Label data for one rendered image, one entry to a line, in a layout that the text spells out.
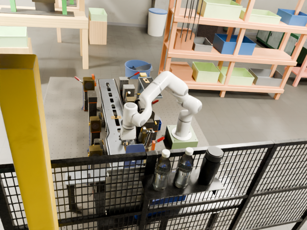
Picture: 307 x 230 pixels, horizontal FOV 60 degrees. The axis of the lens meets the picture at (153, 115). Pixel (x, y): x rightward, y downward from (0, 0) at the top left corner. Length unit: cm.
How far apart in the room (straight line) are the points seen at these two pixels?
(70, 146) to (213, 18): 294
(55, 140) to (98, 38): 432
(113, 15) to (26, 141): 732
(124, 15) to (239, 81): 425
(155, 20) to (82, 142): 542
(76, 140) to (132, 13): 602
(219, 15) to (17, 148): 388
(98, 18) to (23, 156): 565
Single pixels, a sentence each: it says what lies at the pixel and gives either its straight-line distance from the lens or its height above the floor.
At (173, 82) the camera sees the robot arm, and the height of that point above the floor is 150.
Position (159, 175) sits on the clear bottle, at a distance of 110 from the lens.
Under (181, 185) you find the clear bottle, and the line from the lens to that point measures 119.
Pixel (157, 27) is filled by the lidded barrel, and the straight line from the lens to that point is 750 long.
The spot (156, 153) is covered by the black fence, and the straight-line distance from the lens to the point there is 116.
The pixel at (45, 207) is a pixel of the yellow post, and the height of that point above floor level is 143.
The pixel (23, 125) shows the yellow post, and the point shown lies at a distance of 86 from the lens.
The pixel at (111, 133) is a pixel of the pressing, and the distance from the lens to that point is 211.
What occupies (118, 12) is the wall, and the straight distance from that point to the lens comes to 806.
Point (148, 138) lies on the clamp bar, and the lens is 184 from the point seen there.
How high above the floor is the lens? 233
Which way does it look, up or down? 34 degrees down
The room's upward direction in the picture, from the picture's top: 9 degrees clockwise
